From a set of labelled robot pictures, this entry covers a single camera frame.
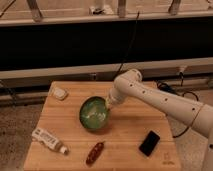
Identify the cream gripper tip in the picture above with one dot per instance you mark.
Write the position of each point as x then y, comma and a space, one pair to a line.
108, 103

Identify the green ceramic bowl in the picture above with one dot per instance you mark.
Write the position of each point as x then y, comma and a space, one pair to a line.
93, 114

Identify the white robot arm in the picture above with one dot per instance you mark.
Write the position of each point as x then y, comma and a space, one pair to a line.
197, 115

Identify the small white box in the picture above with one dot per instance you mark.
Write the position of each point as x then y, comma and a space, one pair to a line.
59, 93

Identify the brown sausage toy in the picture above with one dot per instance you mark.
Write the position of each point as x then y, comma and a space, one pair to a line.
94, 153

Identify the black smartphone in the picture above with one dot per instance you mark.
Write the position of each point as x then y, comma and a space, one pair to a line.
149, 143

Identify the white tube bottle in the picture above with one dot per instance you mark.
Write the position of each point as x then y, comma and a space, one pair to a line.
50, 141

